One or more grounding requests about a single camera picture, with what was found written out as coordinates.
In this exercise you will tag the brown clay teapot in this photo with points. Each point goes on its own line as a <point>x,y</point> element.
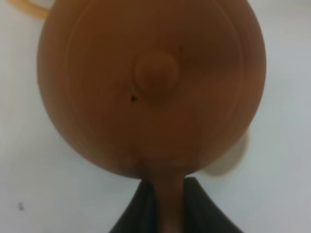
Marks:
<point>152,89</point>

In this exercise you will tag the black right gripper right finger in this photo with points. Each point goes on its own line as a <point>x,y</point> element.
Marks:
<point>200,213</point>

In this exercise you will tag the beige round teapot coaster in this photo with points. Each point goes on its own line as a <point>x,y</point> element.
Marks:
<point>230,160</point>

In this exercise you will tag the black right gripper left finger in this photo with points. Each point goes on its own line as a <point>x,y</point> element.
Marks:
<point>143,213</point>

